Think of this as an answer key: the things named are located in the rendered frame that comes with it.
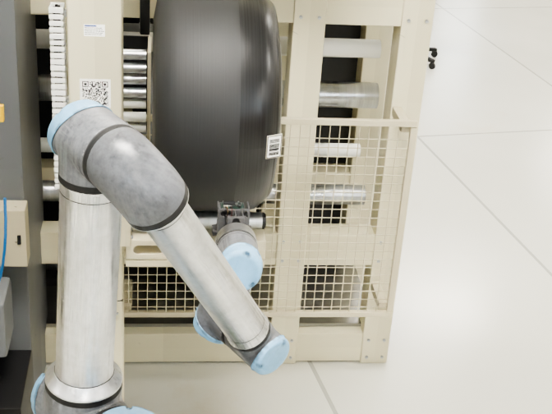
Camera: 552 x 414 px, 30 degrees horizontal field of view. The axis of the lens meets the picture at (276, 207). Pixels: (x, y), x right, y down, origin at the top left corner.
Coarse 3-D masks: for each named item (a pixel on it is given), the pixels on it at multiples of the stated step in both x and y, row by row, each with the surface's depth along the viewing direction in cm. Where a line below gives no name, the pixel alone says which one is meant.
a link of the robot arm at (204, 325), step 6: (198, 306) 218; (198, 312) 216; (204, 312) 215; (198, 318) 216; (204, 318) 215; (210, 318) 213; (198, 324) 215; (204, 324) 215; (210, 324) 213; (216, 324) 212; (198, 330) 216; (204, 330) 215; (210, 330) 214; (216, 330) 212; (204, 336) 215; (210, 336) 215; (216, 336) 214; (216, 342) 215; (222, 342) 216
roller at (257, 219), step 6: (198, 216) 264; (204, 216) 264; (210, 216) 264; (216, 216) 264; (252, 216) 266; (258, 216) 266; (264, 216) 266; (204, 222) 264; (210, 222) 264; (216, 222) 264; (252, 222) 265; (258, 222) 266; (264, 222) 266; (210, 228) 266; (252, 228) 267; (258, 228) 267
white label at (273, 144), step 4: (268, 136) 242; (272, 136) 242; (276, 136) 243; (280, 136) 244; (268, 140) 242; (272, 140) 243; (276, 140) 244; (280, 140) 244; (268, 144) 243; (272, 144) 243; (276, 144) 244; (280, 144) 245; (268, 148) 243; (272, 148) 244; (276, 148) 245; (280, 148) 245; (268, 152) 244; (272, 152) 244; (276, 152) 245; (280, 152) 246; (268, 156) 244; (272, 156) 245; (276, 156) 246; (280, 156) 246
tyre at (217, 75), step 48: (192, 0) 246; (240, 0) 248; (192, 48) 238; (240, 48) 239; (192, 96) 237; (240, 96) 238; (192, 144) 240; (240, 144) 241; (192, 192) 250; (240, 192) 251
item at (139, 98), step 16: (128, 48) 304; (144, 48) 304; (128, 64) 293; (144, 64) 293; (128, 80) 295; (144, 80) 296; (128, 96) 296; (144, 96) 297; (128, 112) 300; (144, 112) 300; (144, 128) 302
